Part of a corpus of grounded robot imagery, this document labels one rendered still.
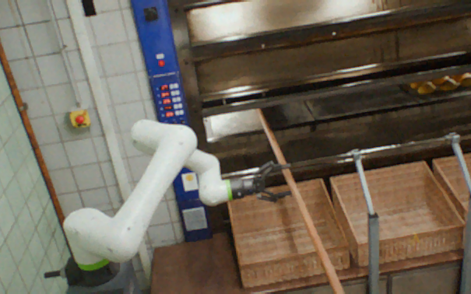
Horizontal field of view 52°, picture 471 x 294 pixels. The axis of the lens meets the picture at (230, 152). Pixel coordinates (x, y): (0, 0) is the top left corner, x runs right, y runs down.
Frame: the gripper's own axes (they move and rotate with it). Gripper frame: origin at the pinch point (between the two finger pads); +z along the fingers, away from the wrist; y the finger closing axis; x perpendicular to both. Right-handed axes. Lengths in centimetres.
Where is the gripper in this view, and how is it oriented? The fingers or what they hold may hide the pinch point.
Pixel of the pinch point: (289, 179)
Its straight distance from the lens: 215.8
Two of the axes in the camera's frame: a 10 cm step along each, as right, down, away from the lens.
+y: 1.4, 8.8, 4.5
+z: 9.8, -1.7, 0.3
